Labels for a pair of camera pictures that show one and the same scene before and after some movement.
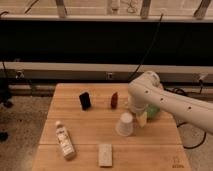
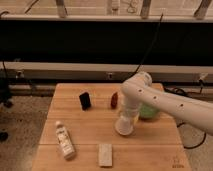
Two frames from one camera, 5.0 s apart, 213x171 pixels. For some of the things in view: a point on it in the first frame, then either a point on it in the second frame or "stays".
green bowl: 152,111 stays
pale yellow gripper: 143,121 → 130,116
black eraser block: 85,100 stays
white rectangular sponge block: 105,157 stays
